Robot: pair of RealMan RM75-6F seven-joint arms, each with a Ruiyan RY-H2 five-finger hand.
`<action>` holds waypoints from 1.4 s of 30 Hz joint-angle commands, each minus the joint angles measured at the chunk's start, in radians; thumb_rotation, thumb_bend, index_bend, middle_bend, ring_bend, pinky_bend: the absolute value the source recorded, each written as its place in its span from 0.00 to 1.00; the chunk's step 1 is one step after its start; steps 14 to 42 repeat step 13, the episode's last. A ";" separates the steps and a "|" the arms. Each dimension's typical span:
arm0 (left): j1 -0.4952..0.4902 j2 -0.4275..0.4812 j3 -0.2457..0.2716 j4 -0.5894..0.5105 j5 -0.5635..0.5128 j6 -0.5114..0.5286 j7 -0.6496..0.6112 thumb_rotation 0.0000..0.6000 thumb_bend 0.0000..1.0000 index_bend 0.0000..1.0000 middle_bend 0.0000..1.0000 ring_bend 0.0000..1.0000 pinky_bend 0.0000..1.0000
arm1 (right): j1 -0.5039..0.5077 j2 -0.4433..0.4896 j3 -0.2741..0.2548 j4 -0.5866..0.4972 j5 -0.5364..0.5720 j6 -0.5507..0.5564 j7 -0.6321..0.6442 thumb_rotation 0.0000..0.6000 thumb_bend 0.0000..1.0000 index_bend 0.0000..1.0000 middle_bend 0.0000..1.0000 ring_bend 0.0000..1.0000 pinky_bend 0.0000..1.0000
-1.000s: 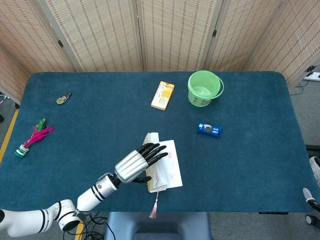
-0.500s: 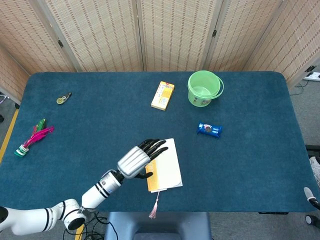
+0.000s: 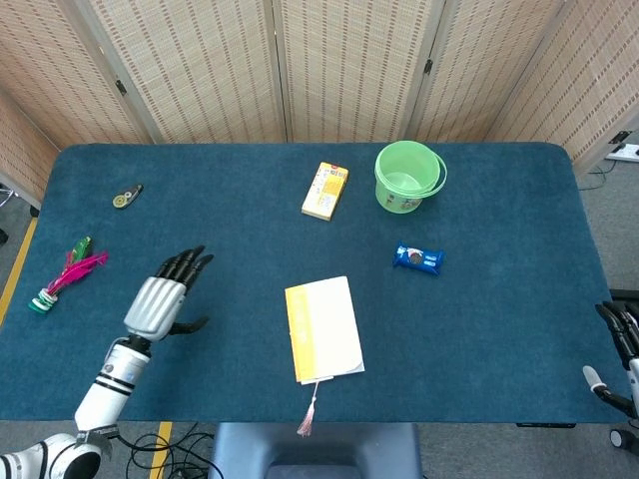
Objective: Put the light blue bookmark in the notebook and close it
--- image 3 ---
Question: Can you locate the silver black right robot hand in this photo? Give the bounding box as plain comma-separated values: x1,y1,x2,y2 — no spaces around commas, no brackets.
581,300,639,420

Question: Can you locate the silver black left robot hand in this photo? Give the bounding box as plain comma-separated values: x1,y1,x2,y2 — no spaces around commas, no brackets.
122,243,215,343

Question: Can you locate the white notebook with tassel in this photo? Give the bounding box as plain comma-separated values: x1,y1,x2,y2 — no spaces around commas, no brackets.
284,274,366,385

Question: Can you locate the blue white tasselled bookmark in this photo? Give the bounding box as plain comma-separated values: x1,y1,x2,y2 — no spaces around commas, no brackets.
296,378,321,438

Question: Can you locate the pink feather shuttlecock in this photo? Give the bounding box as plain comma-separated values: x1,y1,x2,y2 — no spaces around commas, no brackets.
27,235,110,315

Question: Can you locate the green black correction tape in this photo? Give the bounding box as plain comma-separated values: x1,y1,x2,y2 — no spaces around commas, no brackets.
111,183,145,212

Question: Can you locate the blue felt table cover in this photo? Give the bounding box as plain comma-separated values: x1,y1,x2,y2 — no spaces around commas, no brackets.
0,142,631,425

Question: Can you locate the white power strip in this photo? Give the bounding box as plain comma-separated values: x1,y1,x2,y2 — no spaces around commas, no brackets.
604,143,639,162

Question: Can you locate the yellow cardboard box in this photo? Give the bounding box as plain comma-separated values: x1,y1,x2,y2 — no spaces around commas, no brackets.
301,161,350,223

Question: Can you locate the dark blue robot torso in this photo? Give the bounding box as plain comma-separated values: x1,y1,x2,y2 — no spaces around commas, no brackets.
208,422,423,479

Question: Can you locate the blue cookie packet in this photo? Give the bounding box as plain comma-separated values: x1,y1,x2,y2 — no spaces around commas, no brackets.
391,240,446,278

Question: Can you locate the woven bamboo folding screen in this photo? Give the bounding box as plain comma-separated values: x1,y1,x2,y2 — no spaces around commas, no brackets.
0,0,639,211

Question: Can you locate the green plastic bucket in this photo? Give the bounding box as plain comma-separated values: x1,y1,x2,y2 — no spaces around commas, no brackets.
373,140,449,215

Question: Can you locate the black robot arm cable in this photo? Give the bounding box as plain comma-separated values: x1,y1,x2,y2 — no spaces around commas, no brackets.
117,422,226,479

